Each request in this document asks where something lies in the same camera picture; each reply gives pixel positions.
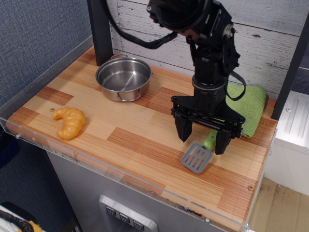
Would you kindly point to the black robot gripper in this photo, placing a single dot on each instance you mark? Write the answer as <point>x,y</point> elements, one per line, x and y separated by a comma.
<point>207,107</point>

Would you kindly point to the green and grey toy spatula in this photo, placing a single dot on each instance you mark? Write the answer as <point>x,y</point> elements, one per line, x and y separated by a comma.
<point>199,155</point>

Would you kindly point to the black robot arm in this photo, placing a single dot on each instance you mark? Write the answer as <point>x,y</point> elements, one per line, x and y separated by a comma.
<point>209,30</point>

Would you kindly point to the green folded towel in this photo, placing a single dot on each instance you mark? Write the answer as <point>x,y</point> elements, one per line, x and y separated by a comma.
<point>250,106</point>

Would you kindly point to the white metal cabinet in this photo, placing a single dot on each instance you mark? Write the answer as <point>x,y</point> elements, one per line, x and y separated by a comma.
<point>288,161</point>

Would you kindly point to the stainless steel pot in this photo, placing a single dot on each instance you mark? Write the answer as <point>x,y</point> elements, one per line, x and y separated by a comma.
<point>124,79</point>

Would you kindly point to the silver dispenser button panel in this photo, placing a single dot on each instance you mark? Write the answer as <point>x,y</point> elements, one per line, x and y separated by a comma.
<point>120,218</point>

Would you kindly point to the orange toy croissant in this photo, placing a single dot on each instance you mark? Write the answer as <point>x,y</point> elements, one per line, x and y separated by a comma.
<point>73,120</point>

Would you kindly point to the grey toy fridge cabinet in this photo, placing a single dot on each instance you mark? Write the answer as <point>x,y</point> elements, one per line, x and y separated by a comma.
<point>83,184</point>

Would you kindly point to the clear acrylic edge guard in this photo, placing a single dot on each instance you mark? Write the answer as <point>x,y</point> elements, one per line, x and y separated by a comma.
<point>139,138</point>

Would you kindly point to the yellow object bottom left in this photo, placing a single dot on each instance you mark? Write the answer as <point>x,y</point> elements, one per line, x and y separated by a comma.
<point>36,227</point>

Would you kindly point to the dark right vertical post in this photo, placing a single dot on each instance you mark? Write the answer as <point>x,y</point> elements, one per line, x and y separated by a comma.
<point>292,71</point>

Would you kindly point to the black vertical post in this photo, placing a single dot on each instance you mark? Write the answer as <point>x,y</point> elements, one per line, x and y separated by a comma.
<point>101,34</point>

